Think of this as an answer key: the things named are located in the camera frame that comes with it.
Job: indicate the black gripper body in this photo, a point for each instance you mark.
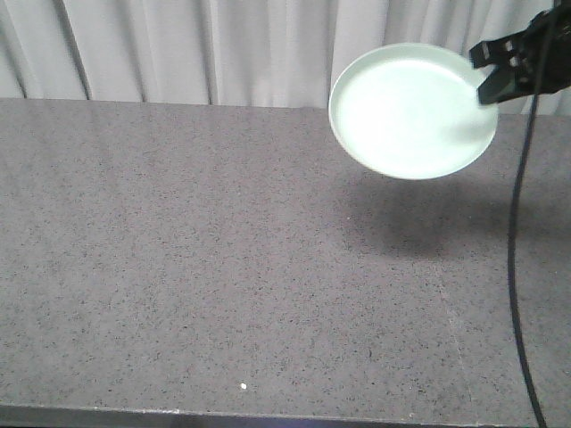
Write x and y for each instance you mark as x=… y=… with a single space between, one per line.
x=546 y=49

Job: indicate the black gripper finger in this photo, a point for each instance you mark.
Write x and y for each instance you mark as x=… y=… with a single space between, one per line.
x=504 y=83
x=505 y=51

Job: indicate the light green round plate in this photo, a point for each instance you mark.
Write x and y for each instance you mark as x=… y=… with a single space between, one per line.
x=411 y=111

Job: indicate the white pleated curtain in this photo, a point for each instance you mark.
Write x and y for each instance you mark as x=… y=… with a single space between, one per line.
x=258 y=53

